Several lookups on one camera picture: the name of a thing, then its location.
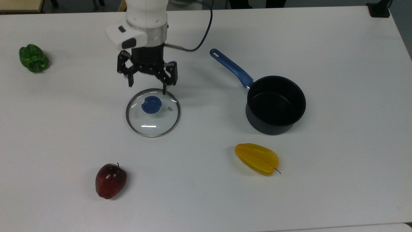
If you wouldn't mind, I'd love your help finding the dark pot with blue handle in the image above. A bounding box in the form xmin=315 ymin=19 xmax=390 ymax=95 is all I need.
xmin=210 ymin=48 xmax=307 ymax=136

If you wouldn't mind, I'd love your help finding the wooden table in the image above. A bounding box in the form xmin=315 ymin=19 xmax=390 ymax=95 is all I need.
xmin=0 ymin=0 xmax=45 ymax=14

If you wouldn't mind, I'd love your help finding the yellow star fruit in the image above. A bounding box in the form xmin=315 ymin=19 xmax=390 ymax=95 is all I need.
xmin=234 ymin=143 xmax=282 ymax=176

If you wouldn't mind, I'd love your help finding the red apple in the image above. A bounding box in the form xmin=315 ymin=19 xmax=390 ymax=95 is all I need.
xmin=95 ymin=163 xmax=128 ymax=200

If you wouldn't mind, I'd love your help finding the green bell pepper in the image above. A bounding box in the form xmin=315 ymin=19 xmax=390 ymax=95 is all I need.
xmin=18 ymin=43 xmax=50 ymax=74

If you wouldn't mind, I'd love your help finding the black table clamp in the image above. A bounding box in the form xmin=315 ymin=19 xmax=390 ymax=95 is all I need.
xmin=366 ymin=0 xmax=393 ymax=18

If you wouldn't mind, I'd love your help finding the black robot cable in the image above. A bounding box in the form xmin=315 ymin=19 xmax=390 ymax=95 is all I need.
xmin=165 ymin=0 xmax=215 ymax=52

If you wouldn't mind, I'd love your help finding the glass lid with blue knob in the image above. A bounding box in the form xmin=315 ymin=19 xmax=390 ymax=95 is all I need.
xmin=126 ymin=88 xmax=181 ymax=138

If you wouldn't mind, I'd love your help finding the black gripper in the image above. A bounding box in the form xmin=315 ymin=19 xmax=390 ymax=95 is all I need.
xmin=117 ymin=43 xmax=178 ymax=95

